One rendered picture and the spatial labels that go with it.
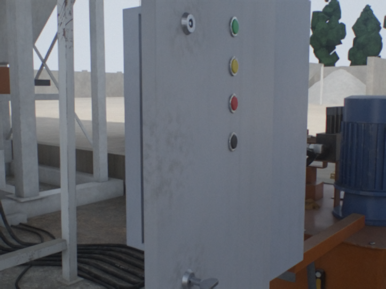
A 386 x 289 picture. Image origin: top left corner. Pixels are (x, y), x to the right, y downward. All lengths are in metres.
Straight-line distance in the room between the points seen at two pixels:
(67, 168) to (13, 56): 1.67
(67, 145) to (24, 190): 1.58
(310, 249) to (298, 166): 0.27
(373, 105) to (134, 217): 0.85
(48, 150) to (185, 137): 5.13
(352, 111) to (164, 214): 1.13
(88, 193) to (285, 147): 3.45
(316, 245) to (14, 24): 3.15
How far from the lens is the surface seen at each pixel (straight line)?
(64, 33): 2.39
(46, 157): 5.73
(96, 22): 4.44
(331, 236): 1.33
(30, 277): 2.80
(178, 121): 0.56
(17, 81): 3.87
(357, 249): 1.43
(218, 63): 0.65
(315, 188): 1.86
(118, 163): 4.68
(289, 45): 0.98
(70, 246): 2.58
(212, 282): 0.61
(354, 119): 1.59
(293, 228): 1.06
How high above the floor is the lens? 1.05
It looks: 7 degrees down
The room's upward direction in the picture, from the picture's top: straight up
